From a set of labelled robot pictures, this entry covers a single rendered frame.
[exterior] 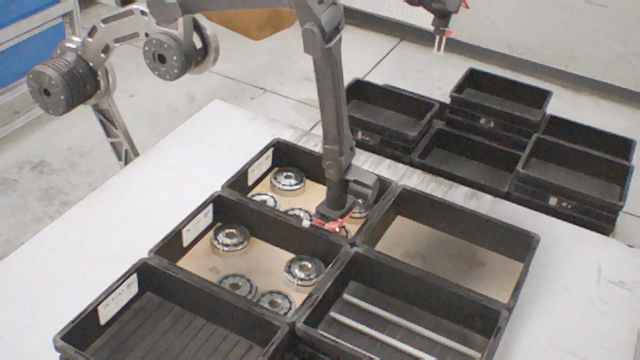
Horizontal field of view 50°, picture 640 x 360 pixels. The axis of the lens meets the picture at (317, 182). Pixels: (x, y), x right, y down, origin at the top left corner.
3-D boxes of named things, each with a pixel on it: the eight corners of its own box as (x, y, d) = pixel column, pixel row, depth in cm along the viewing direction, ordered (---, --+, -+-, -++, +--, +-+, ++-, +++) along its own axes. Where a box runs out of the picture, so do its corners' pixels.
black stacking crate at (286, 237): (148, 289, 169) (144, 256, 162) (218, 222, 191) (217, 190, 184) (288, 359, 156) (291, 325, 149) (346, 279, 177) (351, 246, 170)
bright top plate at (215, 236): (203, 243, 177) (203, 242, 177) (221, 220, 185) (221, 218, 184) (239, 255, 175) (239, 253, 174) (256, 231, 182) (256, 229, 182)
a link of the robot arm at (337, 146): (321, -4, 142) (295, 24, 136) (346, 0, 140) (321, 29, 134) (339, 149, 173) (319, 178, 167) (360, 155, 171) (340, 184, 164)
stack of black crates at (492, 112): (430, 175, 329) (448, 93, 301) (450, 145, 350) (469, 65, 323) (512, 204, 316) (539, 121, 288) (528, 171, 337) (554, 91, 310)
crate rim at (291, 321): (144, 261, 163) (143, 254, 162) (217, 195, 185) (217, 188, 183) (291, 332, 150) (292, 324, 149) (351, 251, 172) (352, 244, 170)
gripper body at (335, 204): (356, 204, 180) (359, 181, 176) (335, 224, 174) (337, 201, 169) (335, 194, 183) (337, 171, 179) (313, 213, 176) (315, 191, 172)
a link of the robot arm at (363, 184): (341, 138, 169) (325, 160, 164) (384, 153, 165) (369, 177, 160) (340, 171, 178) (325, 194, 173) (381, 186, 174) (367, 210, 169)
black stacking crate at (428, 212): (348, 278, 178) (353, 246, 171) (394, 215, 199) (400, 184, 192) (498, 343, 164) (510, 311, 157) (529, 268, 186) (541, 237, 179)
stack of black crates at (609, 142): (512, 205, 315) (532, 143, 295) (528, 171, 337) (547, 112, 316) (601, 236, 303) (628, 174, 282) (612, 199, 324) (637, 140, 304)
